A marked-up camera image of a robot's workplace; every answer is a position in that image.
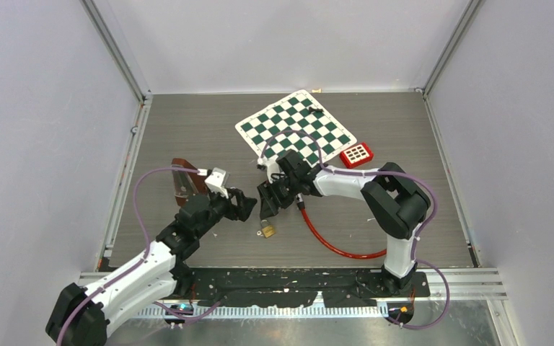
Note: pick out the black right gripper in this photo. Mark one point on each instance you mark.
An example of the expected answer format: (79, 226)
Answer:
(270, 207)

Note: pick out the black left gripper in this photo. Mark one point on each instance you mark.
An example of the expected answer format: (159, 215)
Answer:
(241, 210)

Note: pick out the red cable lock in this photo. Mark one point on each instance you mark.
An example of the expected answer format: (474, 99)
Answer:
(302, 208)

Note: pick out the brass padlock with long shackle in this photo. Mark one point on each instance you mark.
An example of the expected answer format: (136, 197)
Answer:
(266, 230)

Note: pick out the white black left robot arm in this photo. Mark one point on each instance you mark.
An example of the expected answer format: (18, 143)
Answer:
(88, 315)

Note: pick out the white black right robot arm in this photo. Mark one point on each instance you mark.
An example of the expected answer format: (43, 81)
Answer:
(401, 204)

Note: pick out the green white chess mat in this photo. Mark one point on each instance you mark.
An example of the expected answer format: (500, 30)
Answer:
(288, 125)

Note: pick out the red white grid block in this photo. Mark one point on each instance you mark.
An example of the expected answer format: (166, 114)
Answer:
(356, 155)

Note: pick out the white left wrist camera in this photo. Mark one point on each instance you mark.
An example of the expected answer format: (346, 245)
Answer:
(216, 182)

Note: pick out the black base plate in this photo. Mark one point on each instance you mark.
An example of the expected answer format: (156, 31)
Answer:
(291, 288)

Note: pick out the left aluminium frame post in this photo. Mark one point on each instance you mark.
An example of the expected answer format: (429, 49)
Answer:
(113, 49)

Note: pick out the aluminium corner frame post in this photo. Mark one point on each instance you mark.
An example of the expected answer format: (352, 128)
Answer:
(460, 30)

